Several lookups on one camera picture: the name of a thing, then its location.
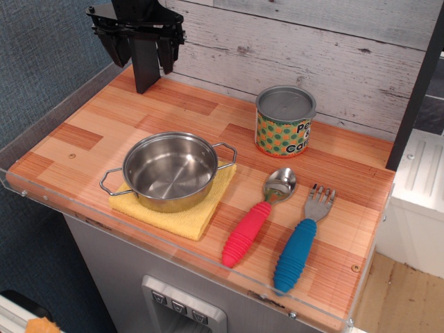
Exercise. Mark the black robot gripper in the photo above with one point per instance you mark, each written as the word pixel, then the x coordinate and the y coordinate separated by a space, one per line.
pixel 116 21

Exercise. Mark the dark grey left post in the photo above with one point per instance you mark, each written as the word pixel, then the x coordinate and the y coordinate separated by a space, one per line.
pixel 145 63

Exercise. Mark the peas and carrots toy can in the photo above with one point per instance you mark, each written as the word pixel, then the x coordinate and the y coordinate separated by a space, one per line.
pixel 283 120

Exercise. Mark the silver dispenser button panel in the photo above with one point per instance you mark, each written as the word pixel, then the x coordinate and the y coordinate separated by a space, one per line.
pixel 173 310

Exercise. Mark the grey toy kitchen cabinet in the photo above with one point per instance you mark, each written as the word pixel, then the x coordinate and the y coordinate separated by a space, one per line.
pixel 118 267

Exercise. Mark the dark grey post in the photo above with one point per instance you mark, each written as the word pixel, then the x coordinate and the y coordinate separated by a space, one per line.
pixel 145 63
pixel 418 93

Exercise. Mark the blue handled metal fork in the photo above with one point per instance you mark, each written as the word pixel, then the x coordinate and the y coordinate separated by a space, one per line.
pixel 292 260

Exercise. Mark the dark grey right post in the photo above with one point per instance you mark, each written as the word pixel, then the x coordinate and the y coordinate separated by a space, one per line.
pixel 418 93

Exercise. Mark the yellow folded cloth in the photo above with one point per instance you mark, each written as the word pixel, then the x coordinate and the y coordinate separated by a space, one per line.
pixel 190 223

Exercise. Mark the red handled metal spoon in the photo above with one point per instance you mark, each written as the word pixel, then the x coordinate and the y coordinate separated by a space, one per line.
pixel 279 187

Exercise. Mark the stainless steel pot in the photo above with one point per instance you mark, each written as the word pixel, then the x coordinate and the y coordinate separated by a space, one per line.
pixel 172 171

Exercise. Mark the orange plush object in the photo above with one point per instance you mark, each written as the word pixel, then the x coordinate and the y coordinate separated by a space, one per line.
pixel 41 325

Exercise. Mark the clear acrylic guard rail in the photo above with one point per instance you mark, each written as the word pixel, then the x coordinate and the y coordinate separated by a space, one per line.
pixel 63 170

